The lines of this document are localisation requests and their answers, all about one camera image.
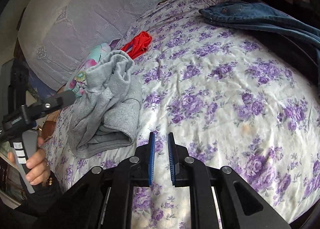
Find grey sweatpants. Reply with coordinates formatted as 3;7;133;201
67;50;142;159

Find person left hand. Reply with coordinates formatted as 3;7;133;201
25;136;50;186

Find orange brown pillow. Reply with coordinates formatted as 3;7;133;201
41;86;67;142

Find blue patterned cloth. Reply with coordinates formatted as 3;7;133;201
28;69;56;100

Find floral folded quilt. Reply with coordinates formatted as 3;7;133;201
65;43;112;99

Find purple floral bed sheet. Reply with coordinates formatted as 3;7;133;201
121;0;319;228

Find red folded shorts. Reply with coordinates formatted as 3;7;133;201
120;31;152;60

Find blue denim jeans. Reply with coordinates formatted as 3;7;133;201
199;1;319;49

